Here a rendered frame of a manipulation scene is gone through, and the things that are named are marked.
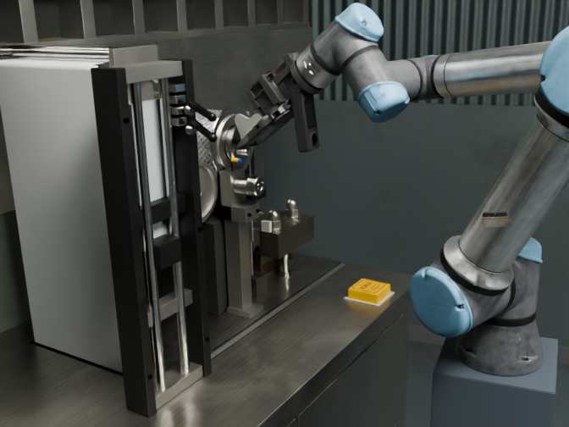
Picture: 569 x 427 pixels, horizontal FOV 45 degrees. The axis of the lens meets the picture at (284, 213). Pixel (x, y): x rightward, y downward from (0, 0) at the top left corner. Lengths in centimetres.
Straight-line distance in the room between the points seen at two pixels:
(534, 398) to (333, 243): 208
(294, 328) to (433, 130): 173
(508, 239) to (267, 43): 123
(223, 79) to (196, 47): 14
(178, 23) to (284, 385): 96
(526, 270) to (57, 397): 81
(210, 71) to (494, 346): 104
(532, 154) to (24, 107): 81
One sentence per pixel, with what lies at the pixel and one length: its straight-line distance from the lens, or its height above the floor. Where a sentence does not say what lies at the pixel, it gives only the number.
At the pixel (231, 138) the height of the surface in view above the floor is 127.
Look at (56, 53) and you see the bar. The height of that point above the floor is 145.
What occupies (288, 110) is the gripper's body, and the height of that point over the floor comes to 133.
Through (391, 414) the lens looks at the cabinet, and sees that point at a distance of 172.
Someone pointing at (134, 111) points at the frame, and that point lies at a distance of 101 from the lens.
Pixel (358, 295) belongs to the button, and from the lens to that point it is 149.
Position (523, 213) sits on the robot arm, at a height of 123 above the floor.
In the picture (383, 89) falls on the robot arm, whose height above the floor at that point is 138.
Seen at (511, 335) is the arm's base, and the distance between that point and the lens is 124.
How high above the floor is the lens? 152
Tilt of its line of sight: 17 degrees down
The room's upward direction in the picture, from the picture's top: 1 degrees counter-clockwise
